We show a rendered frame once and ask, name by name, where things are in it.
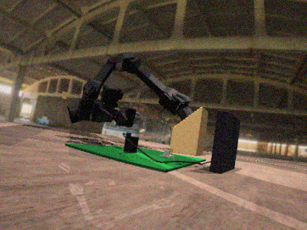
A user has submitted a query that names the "black cable with plug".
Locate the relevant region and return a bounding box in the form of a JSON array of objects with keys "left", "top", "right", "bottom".
[{"left": 123, "top": 132, "right": 210, "bottom": 165}]

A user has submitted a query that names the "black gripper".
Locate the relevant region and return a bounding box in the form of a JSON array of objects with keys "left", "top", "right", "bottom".
[{"left": 77, "top": 98, "right": 136, "bottom": 127}]

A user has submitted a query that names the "green circuit board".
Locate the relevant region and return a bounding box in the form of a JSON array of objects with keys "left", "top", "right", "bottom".
[{"left": 65, "top": 143, "right": 206, "bottom": 172}]

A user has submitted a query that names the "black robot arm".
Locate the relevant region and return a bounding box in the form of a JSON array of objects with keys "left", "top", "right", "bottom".
[{"left": 67, "top": 52, "right": 193, "bottom": 124}]

